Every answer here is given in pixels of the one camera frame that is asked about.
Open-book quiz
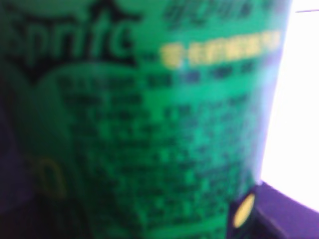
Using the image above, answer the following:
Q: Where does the green Sprite bottle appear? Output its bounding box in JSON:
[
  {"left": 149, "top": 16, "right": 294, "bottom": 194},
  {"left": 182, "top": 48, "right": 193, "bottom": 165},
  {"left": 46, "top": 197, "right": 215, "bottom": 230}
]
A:
[{"left": 0, "top": 0, "right": 292, "bottom": 239}]

